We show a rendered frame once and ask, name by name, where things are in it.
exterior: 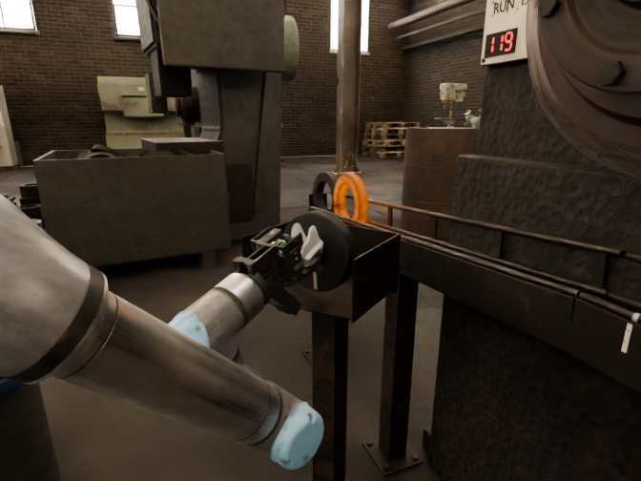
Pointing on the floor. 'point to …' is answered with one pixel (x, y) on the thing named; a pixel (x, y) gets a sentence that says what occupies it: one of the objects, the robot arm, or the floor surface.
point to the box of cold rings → (134, 203)
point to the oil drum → (432, 174)
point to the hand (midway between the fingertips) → (318, 240)
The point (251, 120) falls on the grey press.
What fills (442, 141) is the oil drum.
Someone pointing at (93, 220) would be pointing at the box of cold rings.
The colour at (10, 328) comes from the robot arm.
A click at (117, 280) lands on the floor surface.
